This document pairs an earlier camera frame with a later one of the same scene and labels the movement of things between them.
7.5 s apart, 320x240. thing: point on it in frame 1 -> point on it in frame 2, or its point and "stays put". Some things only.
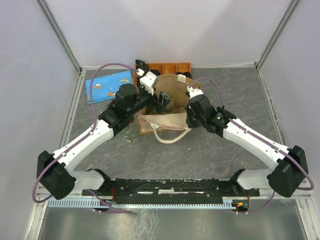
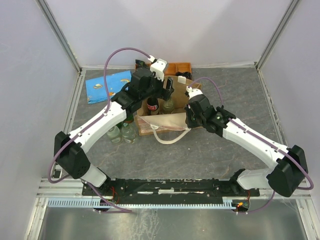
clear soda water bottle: [130, 133] stays put
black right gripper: [189, 124] stays put
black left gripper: [155, 105] -> [165, 94]
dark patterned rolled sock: [140, 64] stays put
